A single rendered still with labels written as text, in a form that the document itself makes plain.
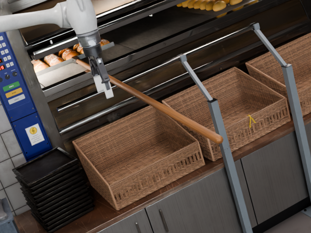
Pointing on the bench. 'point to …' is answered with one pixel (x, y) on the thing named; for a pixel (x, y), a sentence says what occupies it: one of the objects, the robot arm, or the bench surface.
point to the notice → (34, 134)
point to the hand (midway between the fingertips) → (104, 91)
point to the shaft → (163, 108)
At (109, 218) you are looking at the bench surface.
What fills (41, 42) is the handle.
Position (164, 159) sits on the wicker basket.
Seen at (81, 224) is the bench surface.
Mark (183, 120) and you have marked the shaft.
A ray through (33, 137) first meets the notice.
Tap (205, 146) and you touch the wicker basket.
